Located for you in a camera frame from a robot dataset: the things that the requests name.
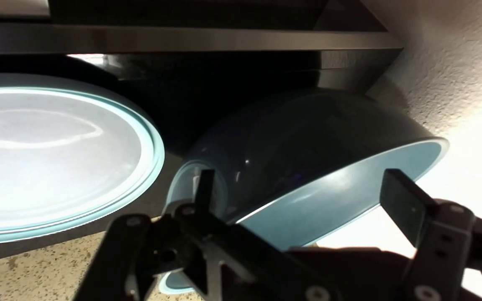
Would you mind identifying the black steel microwave oven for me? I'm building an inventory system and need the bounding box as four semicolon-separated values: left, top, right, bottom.
0;0;405;153

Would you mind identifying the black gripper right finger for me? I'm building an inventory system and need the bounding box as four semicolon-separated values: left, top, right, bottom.
380;169;482;301

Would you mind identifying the light blue plate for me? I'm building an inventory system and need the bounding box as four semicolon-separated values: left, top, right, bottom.
0;74;165;245

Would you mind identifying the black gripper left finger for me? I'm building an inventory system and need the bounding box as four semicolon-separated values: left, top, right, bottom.
73;169;331;301

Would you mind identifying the large dark blue bowl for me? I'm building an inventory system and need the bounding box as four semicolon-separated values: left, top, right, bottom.
155;89;450;298

